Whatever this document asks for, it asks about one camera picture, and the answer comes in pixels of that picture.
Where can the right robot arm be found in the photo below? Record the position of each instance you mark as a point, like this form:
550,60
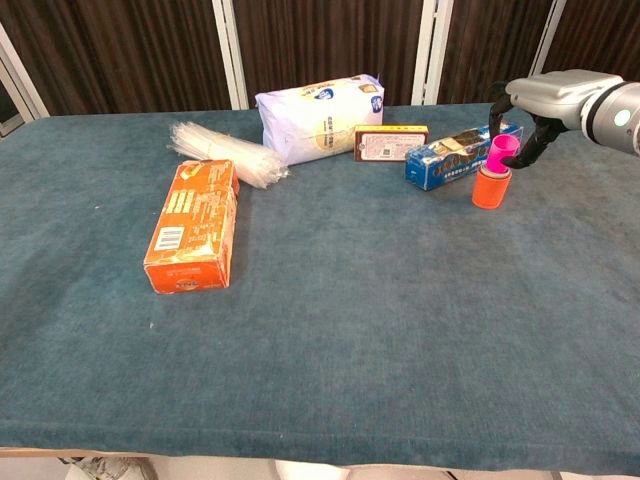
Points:
615,120

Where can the orange cardboard box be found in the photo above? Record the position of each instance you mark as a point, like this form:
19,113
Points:
195,225

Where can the blue cookie box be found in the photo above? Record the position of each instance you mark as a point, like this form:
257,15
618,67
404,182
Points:
440,167

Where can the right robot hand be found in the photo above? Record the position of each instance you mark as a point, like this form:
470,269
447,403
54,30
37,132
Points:
555,100

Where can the teal table cloth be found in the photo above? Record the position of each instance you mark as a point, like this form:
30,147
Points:
320,350

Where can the white partition post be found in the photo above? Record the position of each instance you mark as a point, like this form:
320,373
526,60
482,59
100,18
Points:
547,35
432,50
230,50
22,75

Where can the clear plastic straw pack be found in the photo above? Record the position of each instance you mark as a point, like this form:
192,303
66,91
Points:
225,150

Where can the small brown yellow-edged box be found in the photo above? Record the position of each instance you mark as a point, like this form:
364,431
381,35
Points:
390,145

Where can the white soft paper pack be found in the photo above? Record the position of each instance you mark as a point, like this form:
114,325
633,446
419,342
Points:
320,120

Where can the white sneaker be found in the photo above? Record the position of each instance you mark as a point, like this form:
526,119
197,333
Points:
110,470

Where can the orange plastic cup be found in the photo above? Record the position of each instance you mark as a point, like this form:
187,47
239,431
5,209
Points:
490,195

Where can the pink plastic cup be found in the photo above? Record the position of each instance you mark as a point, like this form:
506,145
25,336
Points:
500,149

